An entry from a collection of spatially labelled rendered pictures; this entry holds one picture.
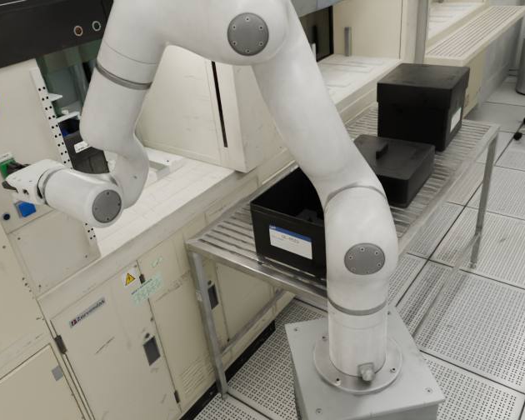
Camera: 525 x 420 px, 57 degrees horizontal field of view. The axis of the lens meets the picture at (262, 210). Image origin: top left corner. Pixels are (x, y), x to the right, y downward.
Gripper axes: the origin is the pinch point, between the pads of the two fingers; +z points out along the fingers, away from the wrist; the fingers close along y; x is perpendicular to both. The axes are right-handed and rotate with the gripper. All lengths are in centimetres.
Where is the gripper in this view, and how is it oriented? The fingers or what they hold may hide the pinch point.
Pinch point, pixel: (16, 170)
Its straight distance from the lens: 115.9
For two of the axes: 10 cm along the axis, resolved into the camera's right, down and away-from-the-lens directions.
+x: -1.0, -8.5, -5.2
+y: 6.0, -4.7, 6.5
